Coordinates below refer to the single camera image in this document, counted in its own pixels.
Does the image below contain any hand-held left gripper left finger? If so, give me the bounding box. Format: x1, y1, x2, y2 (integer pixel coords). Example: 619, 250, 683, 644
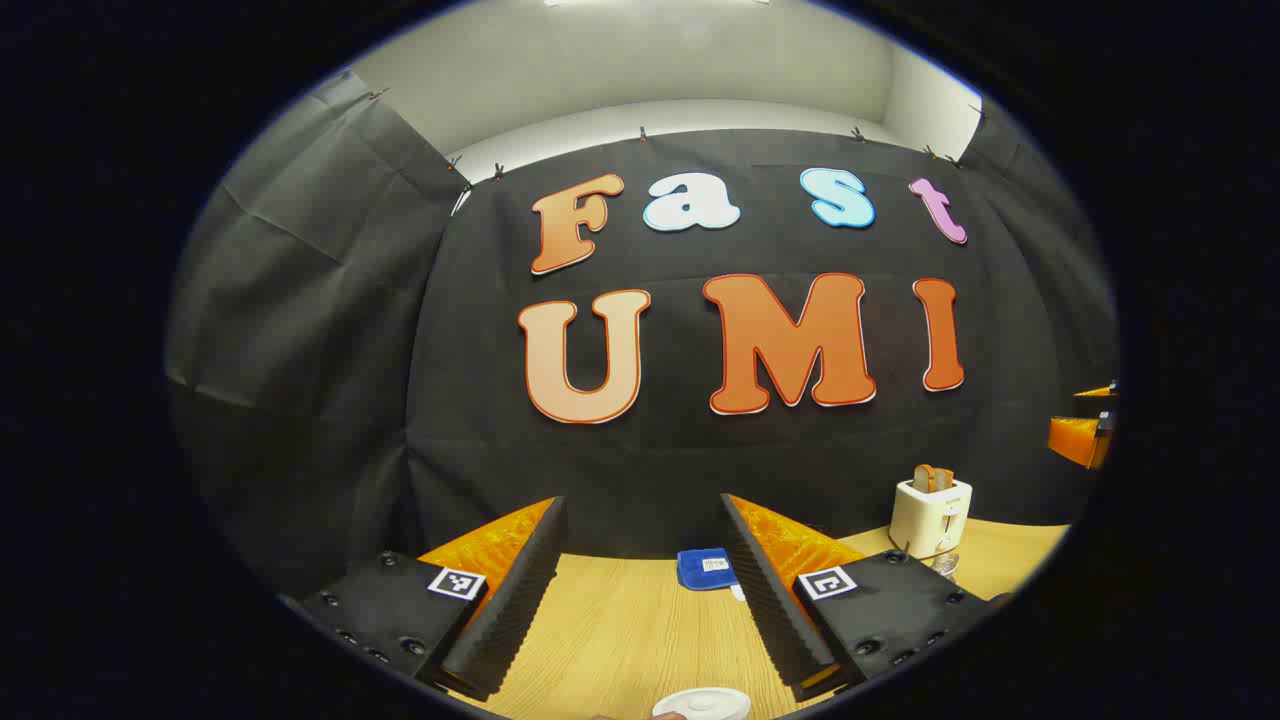
300, 497, 571, 703

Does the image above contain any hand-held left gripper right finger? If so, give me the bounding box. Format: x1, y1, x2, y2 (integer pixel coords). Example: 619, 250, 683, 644
720, 493, 1003, 703

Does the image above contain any cream toaster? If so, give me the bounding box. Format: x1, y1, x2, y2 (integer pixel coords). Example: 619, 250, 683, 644
888, 478, 974, 560

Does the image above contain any blue folded towel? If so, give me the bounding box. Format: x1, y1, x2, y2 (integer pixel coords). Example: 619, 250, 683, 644
676, 548, 739, 592

